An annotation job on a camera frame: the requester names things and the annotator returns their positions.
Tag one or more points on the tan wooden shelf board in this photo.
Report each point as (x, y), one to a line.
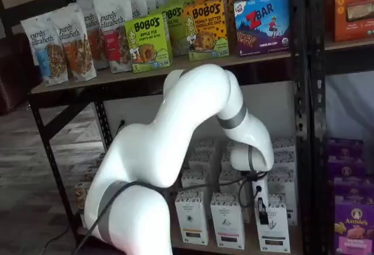
(350, 45)
(117, 78)

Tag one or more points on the small white box brown print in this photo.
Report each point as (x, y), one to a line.
(100, 160)
(81, 195)
(91, 174)

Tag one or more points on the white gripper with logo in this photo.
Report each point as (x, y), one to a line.
(260, 189)

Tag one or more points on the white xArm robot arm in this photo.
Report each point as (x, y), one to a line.
(146, 149)

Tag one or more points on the purely elizabeth bag orange label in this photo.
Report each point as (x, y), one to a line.
(77, 50)
(95, 38)

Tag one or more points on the white box green strip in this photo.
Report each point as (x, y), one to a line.
(277, 231)

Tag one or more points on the dark red sofa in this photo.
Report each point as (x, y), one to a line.
(14, 76)

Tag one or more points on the white box pink strip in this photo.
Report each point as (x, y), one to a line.
(228, 223)

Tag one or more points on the black metal shelving frame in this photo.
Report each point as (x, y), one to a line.
(317, 91)
(301, 91)

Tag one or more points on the purple Annie's box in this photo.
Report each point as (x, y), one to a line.
(353, 231)
(350, 189)
(344, 148)
(346, 168)

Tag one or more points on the purely elizabeth bag blue label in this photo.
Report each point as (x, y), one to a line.
(44, 53)

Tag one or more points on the white cracker box patterned top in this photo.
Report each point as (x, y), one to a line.
(204, 161)
(228, 176)
(229, 144)
(207, 145)
(282, 184)
(197, 179)
(284, 160)
(284, 145)
(225, 160)

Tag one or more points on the purely elizabeth bag red label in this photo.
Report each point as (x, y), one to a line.
(114, 32)

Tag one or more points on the white box orange strip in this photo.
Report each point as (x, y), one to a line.
(191, 220)

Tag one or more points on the orange snack box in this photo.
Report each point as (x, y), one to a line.
(342, 18)

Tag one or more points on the white wall outlet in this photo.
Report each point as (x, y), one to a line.
(122, 122)

